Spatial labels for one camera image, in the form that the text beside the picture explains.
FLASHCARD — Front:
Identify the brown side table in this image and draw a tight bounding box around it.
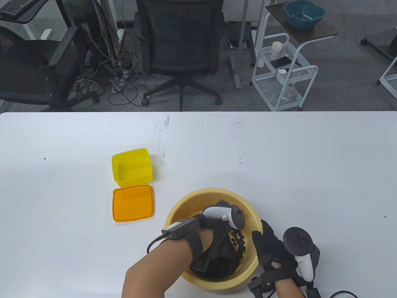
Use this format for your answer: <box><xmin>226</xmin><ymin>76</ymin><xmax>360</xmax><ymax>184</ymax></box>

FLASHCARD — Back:
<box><xmin>257</xmin><ymin>2</ymin><xmax>339</xmax><ymax>68</ymax></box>

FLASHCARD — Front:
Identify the black desk with white leg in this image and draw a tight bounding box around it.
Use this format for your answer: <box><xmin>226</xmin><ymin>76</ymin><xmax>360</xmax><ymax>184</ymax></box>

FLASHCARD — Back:
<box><xmin>0</xmin><ymin>0</ymin><xmax>54</xmax><ymax>41</ymax></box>

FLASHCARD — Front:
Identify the beige plastic bowl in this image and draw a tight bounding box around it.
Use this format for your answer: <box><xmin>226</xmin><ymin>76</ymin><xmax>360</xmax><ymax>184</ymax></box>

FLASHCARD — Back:
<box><xmin>164</xmin><ymin>187</ymin><xmax>264</xmax><ymax>291</ymax></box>

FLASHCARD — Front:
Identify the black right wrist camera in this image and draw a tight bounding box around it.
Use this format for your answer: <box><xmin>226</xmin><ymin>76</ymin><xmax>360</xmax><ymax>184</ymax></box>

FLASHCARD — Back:
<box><xmin>247</xmin><ymin>273</ymin><xmax>276</xmax><ymax>297</ymax></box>

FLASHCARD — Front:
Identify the orange plastic lid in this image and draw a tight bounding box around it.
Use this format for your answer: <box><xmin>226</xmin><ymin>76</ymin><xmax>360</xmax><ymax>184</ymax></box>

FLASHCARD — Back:
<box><xmin>112</xmin><ymin>185</ymin><xmax>155</xmax><ymax>223</ymax></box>

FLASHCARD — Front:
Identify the white controller on glove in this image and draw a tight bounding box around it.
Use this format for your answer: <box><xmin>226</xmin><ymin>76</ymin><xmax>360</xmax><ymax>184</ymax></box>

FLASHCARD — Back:
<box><xmin>283</xmin><ymin>227</ymin><xmax>321</xmax><ymax>283</ymax></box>
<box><xmin>203</xmin><ymin>200</ymin><xmax>246</xmax><ymax>230</ymax></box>

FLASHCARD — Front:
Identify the white controller on left glove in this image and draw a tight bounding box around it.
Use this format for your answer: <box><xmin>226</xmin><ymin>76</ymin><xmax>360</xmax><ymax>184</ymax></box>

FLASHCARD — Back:
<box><xmin>203</xmin><ymin>200</ymin><xmax>246</xmax><ymax>230</ymax></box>

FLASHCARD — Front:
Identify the black camera cable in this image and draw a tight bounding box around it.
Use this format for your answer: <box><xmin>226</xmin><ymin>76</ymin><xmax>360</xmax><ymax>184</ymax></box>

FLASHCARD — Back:
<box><xmin>146</xmin><ymin>233</ymin><xmax>166</xmax><ymax>254</ymax></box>
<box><xmin>328</xmin><ymin>290</ymin><xmax>358</xmax><ymax>298</ymax></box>

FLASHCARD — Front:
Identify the white desk frame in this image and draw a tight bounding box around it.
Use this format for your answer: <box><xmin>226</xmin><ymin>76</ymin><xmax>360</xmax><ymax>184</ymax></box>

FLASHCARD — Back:
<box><xmin>228</xmin><ymin>0</ymin><xmax>259</xmax><ymax>90</ymax></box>

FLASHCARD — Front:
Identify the white wire cart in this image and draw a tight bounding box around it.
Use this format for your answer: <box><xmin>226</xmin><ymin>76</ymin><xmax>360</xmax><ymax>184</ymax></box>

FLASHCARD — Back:
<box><xmin>250</xmin><ymin>32</ymin><xmax>319</xmax><ymax>112</ymax></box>

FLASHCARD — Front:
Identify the black office chair with armrest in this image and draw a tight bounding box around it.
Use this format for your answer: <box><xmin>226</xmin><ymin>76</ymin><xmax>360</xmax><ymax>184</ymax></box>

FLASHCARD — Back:
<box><xmin>0</xmin><ymin>26</ymin><xmax>100</xmax><ymax>112</ymax></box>

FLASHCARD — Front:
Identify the teal plastic basin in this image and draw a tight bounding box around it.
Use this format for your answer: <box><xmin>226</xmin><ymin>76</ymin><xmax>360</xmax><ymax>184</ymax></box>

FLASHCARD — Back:
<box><xmin>283</xmin><ymin>0</ymin><xmax>326</xmax><ymax>30</ymax></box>

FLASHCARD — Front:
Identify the black keyboard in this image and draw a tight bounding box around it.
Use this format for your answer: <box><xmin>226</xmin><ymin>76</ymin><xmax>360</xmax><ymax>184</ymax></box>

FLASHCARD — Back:
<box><xmin>0</xmin><ymin>0</ymin><xmax>29</xmax><ymax>18</ymax></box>

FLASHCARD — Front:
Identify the tangle of floor cables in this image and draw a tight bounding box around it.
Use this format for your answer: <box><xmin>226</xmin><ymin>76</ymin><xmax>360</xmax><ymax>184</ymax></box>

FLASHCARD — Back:
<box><xmin>71</xmin><ymin>19</ymin><xmax>174</xmax><ymax>106</ymax></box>

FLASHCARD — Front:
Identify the person's left hand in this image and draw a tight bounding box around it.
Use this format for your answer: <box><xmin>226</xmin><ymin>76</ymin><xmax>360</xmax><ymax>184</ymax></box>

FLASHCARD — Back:
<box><xmin>189</xmin><ymin>200</ymin><xmax>246</xmax><ymax>274</ymax></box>

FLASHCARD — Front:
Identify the person's left forearm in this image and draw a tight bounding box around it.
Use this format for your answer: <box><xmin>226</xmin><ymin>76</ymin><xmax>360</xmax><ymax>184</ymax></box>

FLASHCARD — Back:
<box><xmin>122</xmin><ymin>228</ymin><xmax>204</xmax><ymax>298</ymax></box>

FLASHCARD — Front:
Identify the white controller on right glove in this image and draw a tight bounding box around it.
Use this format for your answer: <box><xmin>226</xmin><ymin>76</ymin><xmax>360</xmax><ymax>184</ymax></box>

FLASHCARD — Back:
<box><xmin>283</xmin><ymin>227</ymin><xmax>321</xmax><ymax>283</ymax></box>

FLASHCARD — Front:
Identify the black computer tower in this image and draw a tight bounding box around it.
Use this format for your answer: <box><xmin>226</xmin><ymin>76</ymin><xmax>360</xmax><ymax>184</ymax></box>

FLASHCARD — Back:
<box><xmin>59</xmin><ymin>0</ymin><xmax>119</xmax><ymax>64</ymax></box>

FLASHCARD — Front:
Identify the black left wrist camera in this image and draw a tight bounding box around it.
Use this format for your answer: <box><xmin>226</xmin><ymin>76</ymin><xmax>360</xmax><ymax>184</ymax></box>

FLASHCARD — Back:
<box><xmin>161</xmin><ymin>218</ymin><xmax>201</xmax><ymax>240</ymax></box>

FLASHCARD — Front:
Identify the pile of black beads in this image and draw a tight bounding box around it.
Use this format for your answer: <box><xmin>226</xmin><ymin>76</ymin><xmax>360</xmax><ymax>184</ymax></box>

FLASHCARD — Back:
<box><xmin>190</xmin><ymin>226</ymin><xmax>248</xmax><ymax>282</ymax></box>

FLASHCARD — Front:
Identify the yellow plastic container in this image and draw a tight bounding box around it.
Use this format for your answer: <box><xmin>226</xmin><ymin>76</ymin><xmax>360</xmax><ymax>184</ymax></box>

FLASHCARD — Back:
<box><xmin>111</xmin><ymin>148</ymin><xmax>153</xmax><ymax>188</ymax></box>

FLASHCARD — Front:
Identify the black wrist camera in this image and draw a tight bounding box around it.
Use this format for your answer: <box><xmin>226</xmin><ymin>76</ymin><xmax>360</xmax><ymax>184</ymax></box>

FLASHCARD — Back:
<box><xmin>161</xmin><ymin>218</ymin><xmax>201</xmax><ymax>240</ymax></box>
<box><xmin>247</xmin><ymin>273</ymin><xmax>276</xmax><ymax>297</ymax></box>

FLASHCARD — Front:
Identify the black mesh office chair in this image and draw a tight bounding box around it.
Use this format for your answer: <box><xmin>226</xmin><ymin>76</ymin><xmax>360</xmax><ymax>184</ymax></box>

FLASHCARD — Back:
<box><xmin>135</xmin><ymin>0</ymin><xmax>226</xmax><ymax>112</ymax></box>

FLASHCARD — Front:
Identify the person's right hand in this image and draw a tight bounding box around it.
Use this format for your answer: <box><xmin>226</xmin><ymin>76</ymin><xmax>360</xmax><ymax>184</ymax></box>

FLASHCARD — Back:
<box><xmin>252</xmin><ymin>219</ymin><xmax>299</xmax><ymax>280</ymax></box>

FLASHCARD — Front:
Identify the clear plastic bottle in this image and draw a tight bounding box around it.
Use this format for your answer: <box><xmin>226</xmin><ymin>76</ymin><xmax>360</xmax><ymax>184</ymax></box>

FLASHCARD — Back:
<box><xmin>281</xmin><ymin>83</ymin><xmax>296</xmax><ymax>103</ymax></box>

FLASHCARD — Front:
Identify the person's right forearm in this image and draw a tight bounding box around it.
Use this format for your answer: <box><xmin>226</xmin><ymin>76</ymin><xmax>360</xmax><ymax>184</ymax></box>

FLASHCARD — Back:
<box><xmin>273</xmin><ymin>277</ymin><xmax>308</xmax><ymax>298</ymax></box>

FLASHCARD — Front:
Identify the dark table with white legs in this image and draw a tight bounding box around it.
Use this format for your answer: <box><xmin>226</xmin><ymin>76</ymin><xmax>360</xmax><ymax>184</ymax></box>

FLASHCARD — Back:
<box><xmin>360</xmin><ymin>26</ymin><xmax>397</xmax><ymax>100</ymax></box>

